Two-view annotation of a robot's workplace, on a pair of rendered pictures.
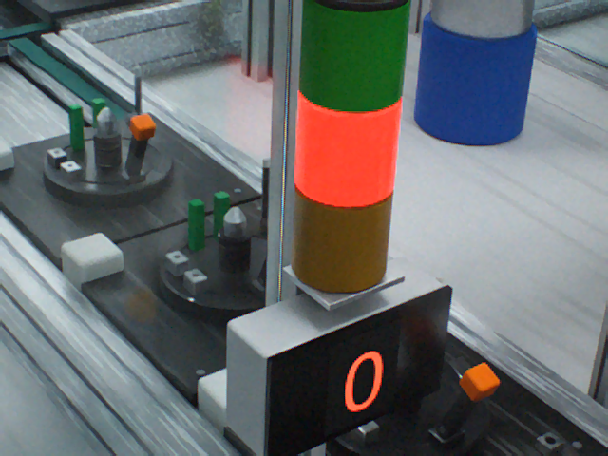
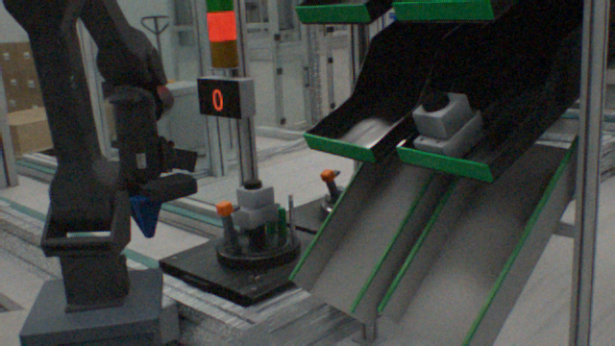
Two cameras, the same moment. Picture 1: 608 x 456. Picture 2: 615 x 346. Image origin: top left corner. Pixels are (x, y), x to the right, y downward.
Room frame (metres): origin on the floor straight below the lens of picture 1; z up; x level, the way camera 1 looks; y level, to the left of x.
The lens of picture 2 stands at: (0.51, -1.29, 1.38)
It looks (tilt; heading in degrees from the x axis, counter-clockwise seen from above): 15 degrees down; 83
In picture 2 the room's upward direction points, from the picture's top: 4 degrees counter-clockwise
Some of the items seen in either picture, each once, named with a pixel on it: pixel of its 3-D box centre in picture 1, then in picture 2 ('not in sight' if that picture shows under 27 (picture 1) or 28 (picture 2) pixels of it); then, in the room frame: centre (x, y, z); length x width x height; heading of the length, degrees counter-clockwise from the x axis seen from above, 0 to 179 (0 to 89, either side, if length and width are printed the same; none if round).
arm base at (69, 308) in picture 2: not in sight; (95, 273); (0.35, -0.55, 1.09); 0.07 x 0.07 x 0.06; 2
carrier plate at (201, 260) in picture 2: not in sight; (258, 259); (0.55, -0.24, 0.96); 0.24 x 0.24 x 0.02; 38
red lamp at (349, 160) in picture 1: (347, 139); (222, 26); (0.53, -0.02, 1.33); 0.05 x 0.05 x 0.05
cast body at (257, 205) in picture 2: not in sight; (258, 200); (0.56, -0.23, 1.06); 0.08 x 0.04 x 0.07; 38
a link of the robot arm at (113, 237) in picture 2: not in sight; (84, 224); (0.35, -0.55, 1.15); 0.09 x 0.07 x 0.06; 168
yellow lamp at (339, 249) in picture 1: (341, 226); (224, 53); (0.53, -0.02, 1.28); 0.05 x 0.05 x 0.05
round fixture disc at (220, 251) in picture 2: not in sight; (258, 247); (0.55, -0.24, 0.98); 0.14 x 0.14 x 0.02
